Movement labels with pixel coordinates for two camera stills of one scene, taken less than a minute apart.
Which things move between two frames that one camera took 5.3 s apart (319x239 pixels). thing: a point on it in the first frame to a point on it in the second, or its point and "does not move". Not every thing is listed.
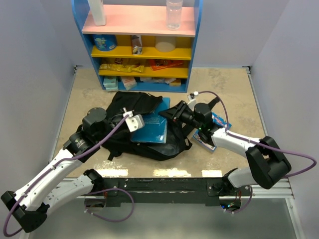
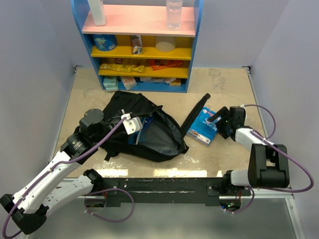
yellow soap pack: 176,82 does not move
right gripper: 175,113 to 223,113
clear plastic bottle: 174,14 does not move
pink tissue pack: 129,82 does not move
